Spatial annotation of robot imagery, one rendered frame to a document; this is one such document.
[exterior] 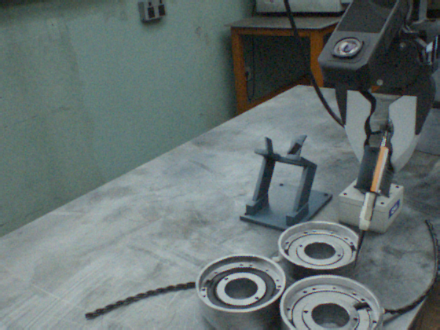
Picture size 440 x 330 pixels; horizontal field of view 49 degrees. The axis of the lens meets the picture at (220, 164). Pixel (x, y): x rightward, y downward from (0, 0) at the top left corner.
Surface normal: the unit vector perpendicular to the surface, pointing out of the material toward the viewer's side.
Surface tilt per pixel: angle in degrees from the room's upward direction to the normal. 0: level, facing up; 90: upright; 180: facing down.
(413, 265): 0
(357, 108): 90
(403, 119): 90
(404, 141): 90
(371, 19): 31
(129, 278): 0
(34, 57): 90
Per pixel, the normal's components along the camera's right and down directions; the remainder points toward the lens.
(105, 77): 0.77, 0.19
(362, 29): -0.36, -0.58
